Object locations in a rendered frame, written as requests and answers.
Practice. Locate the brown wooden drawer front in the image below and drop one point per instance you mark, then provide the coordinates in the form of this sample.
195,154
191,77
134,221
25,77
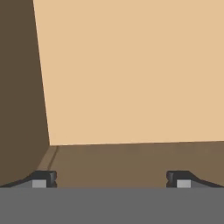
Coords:
122,163

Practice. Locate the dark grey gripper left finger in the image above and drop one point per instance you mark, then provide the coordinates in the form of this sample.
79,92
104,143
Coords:
43,176

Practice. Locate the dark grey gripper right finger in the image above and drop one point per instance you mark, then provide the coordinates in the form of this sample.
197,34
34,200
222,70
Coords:
178,176

